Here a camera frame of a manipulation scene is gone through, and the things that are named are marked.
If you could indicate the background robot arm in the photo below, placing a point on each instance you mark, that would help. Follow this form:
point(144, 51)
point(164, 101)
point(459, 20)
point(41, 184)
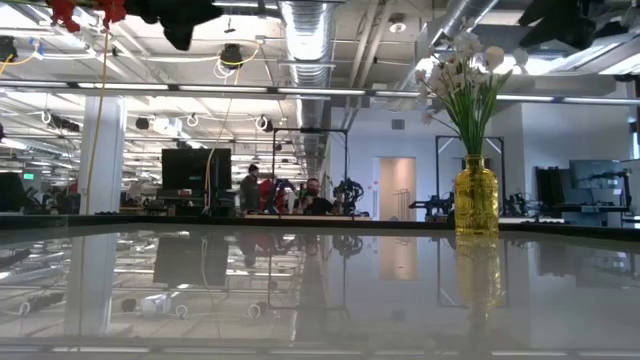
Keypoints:
point(349, 195)
point(432, 204)

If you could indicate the black station frame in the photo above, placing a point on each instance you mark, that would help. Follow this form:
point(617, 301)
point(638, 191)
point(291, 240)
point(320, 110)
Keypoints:
point(310, 130)
point(445, 136)

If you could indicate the silver ventilation duct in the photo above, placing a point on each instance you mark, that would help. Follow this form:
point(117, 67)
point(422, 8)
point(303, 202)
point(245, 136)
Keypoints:
point(307, 50)

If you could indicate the black ceiling dome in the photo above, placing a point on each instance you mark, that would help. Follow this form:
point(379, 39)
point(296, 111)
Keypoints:
point(231, 55)

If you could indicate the long-stemmed red blossom bunch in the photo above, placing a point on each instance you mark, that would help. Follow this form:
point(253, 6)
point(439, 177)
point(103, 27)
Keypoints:
point(112, 10)

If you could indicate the yellow glass vase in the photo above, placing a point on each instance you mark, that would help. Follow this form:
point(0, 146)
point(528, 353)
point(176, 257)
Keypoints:
point(476, 200)

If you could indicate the grey desk monitor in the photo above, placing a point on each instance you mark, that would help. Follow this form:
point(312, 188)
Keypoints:
point(600, 175)

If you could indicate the black monitor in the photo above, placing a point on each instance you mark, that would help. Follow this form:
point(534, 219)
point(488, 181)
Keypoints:
point(197, 167)

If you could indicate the ceiling light strip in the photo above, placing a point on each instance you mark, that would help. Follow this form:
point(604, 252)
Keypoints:
point(550, 97)
point(150, 87)

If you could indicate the white pillar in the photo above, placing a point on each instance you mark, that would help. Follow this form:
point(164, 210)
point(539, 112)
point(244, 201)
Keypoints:
point(102, 150)

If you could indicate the red equipment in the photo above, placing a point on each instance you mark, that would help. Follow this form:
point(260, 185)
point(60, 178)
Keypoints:
point(266, 192)

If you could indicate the person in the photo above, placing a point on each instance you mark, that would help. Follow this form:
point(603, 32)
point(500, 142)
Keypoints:
point(249, 190)
point(315, 202)

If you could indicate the black panel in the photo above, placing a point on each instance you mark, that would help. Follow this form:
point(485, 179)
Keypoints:
point(550, 185)

